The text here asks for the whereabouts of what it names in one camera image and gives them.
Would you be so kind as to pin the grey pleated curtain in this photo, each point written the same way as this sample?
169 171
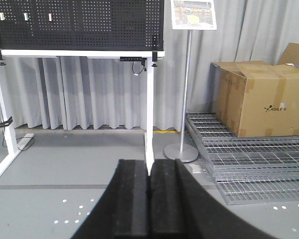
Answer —
78 91

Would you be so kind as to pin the grey poster sign stand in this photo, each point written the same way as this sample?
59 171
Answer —
189 15

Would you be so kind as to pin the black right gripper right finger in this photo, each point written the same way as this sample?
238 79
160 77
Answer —
180 208

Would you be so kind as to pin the black perforated pegboard panel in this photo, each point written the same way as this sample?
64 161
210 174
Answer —
113 25

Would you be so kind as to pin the large brown cardboard box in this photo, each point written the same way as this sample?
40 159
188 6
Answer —
258 99

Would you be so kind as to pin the white standing desk frame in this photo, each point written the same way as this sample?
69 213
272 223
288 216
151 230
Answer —
15 148

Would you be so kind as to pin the cream white pegboard switch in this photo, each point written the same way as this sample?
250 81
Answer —
2 17

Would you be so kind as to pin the green white pegboard switch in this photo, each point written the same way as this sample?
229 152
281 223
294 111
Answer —
26 16

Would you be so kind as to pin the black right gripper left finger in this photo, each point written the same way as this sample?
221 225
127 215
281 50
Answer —
122 211

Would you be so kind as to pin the flat cardboard sheet behind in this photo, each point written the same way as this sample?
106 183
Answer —
290 54

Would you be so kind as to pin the black right pegboard clamp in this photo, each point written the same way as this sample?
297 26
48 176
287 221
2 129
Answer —
154 50

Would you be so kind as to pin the metal grating platform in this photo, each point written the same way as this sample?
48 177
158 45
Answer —
247 170

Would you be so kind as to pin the black desk control box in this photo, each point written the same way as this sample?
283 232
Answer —
132 59

